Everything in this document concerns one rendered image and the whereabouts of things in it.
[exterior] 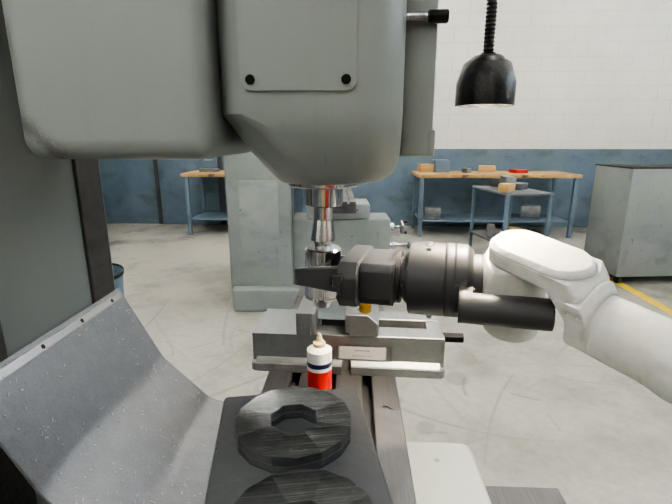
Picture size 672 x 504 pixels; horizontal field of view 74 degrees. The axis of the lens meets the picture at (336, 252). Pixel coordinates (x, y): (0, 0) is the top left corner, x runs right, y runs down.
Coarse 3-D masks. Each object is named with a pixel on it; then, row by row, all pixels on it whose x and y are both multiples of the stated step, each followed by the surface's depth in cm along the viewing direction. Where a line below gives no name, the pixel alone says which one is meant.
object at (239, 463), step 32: (224, 416) 37; (256, 416) 34; (288, 416) 36; (320, 416) 34; (352, 416) 37; (224, 448) 33; (256, 448) 31; (288, 448) 31; (320, 448) 31; (352, 448) 33; (224, 480) 30; (256, 480) 30; (288, 480) 28; (320, 480) 28; (352, 480) 30; (384, 480) 30
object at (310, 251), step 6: (306, 246) 57; (312, 246) 57; (336, 246) 57; (306, 252) 56; (312, 252) 55; (318, 252) 54; (324, 252) 54; (330, 252) 55; (336, 252) 55; (318, 258) 55; (324, 258) 55; (330, 258) 55
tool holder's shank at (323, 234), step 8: (320, 208) 54; (328, 208) 54; (320, 216) 54; (328, 216) 55; (320, 224) 55; (328, 224) 55; (312, 232) 56; (320, 232) 55; (328, 232) 55; (312, 240) 55; (320, 240) 55; (328, 240) 55; (320, 248) 56
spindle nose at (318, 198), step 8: (304, 192) 54; (312, 192) 53; (320, 192) 53; (328, 192) 53; (336, 192) 53; (304, 200) 55; (312, 200) 53; (320, 200) 53; (328, 200) 53; (336, 200) 53
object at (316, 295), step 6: (306, 258) 56; (312, 258) 55; (336, 258) 55; (306, 264) 56; (312, 264) 55; (318, 264) 55; (324, 264) 55; (330, 264) 55; (336, 264) 56; (306, 288) 57; (312, 288) 56; (306, 294) 57; (312, 294) 56; (318, 294) 56; (324, 294) 56; (330, 294) 56; (312, 300) 56; (318, 300) 56; (324, 300) 56; (330, 300) 56
